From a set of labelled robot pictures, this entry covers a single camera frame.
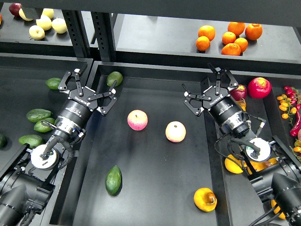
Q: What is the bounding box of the orange small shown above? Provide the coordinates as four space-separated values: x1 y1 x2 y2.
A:
234 38 248 53
222 32 237 45

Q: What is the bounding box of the bright red apple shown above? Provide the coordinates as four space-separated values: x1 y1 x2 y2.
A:
247 77 272 98

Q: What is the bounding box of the pale yellow pear middle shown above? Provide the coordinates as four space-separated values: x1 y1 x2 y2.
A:
36 15 52 31

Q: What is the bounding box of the orange centre small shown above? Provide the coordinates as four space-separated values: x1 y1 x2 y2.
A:
222 32 237 45

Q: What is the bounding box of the green avocado middle cluster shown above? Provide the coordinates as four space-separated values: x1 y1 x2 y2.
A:
34 118 55 133

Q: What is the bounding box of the pale pink apple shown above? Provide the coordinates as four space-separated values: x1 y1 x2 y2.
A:
165 121 186 143

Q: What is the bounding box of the yellow pear middle in bin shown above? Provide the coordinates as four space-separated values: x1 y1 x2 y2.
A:
250 161 273 172

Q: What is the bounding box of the green avocado cluster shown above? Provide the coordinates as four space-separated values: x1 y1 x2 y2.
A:
26 108 52 122
34 118 55 133
18 134 44 148

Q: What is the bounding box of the black left tray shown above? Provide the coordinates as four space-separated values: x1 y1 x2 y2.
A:
0 52 94 226

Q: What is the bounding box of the pale yellow pear right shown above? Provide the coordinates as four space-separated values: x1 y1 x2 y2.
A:
52 18 67 34

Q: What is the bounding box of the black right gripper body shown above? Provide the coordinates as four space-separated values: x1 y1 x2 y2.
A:
205 86 243 124

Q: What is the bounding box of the black perforated shelf post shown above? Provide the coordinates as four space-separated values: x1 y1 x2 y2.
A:
91 12 117 62
62 10 91 58

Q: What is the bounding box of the orange left front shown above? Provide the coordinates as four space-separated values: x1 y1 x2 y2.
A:
196 36 210 51

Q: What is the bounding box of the yellow pear in bin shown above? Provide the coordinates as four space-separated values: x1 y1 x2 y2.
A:
250 161 273 172
224 154 247 174
268 158 277 165

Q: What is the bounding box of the green avocado upper cluster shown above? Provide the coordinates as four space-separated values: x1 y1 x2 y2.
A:
26 108 52 122

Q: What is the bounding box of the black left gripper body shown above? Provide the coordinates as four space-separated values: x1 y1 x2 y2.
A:
58 86 98 127

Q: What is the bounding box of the green avocado top left tray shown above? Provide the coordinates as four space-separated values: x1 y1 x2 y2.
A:
46 77 62 90

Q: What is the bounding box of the yellow pear left in bin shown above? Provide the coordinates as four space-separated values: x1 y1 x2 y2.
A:
224 154 247 174

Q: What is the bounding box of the orange right small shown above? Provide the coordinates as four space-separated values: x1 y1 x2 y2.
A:
234 38 248 53

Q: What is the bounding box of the yellow pear near red apples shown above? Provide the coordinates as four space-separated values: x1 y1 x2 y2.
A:
237 98 246 111

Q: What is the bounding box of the orange top centre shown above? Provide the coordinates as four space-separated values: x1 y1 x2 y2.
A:
228 22 246 36

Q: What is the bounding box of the red chili pepper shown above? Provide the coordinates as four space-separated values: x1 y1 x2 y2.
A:
289 111 301 137

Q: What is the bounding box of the black tray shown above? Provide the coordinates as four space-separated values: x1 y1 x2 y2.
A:
200 69 301 226
0 52 94 226
43 62 232 226

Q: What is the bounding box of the orange front bottom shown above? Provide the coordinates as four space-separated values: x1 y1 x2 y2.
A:
221 43 241 56

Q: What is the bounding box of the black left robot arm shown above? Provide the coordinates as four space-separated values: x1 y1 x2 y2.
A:
0 69 118 226

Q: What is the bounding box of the pale yellow pear front left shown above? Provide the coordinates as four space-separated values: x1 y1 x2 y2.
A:
29 25 45 40

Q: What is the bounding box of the black centre tray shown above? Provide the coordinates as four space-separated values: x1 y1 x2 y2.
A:
43 62 232 226

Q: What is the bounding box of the pink red apple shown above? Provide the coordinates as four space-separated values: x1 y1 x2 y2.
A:
127 109 148 131

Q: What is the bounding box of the black perforated shelf post left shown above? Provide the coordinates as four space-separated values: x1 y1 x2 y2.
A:
62 10 91 58

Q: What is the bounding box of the green avocado lower cluster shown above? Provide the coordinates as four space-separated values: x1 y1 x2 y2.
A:
18 134 44 148

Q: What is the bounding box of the orange cherry tomato bunch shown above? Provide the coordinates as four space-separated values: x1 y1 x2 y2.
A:
277 94 297 119

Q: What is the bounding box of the pale yellow pear back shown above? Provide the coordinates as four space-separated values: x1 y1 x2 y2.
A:
42 8 54 19

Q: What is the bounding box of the dark green avocado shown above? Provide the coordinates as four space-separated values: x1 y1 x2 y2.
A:
105 165 122 195

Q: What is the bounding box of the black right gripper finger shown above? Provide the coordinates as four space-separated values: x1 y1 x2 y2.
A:
182 83 212 117
207 63 238 96

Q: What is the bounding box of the black perforated shelf post right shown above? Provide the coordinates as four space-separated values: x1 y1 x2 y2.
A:
91 12 117 62

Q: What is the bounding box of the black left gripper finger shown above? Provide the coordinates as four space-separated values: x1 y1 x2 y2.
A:
87 80 117 116
58 65 87 97

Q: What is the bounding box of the pale yellow pear half hidden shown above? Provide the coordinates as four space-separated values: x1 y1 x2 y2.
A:
19 8 33 21

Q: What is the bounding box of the orange top left of pile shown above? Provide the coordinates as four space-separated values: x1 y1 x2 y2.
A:
198 25 215 41

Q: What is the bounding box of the yellow pear right in bin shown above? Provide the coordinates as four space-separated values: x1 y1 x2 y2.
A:
268 158 277 165

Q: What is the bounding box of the pale yellow pear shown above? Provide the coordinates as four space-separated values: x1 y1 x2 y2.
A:
36 15 52 31
52 18 67 34
42 8 54 19
29 25 45 40

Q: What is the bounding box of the black right tray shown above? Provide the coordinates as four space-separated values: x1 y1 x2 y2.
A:
200 69 301 226

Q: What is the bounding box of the orange top right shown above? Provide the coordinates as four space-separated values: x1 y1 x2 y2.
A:
245 24 263 40

